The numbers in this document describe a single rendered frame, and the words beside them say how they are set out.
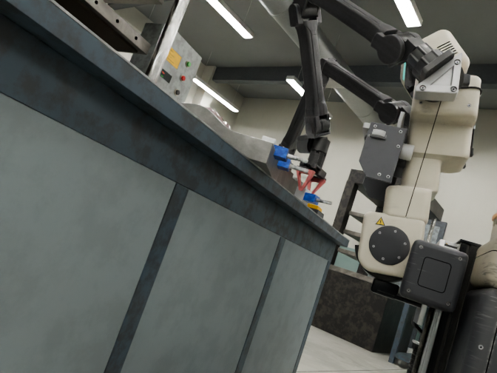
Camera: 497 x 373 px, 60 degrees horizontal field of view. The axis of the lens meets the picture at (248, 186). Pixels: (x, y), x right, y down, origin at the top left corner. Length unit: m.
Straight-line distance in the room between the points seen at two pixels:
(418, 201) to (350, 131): 8.07
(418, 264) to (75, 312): 0.76
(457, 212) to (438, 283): 6.95
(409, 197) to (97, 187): 0.81
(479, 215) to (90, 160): 7.51
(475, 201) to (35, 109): 7.69
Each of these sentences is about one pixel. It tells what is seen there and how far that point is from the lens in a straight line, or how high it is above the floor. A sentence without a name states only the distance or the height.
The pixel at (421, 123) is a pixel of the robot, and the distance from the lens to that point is 1.33.
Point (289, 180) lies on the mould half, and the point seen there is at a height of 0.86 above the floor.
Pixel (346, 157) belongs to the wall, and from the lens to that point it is 9.04.
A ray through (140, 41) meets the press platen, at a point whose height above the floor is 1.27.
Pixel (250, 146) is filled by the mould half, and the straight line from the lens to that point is 1.06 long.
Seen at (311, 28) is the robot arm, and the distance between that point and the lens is 1.50.
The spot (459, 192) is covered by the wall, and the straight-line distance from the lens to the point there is 8.14.
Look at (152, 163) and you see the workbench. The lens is 0.86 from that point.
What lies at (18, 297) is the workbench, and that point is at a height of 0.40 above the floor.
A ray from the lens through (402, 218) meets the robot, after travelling 1.22.
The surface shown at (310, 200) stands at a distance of 1.46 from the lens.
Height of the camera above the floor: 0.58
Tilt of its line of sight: 8 degrees up
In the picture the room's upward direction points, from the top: 20 degrees clockwise
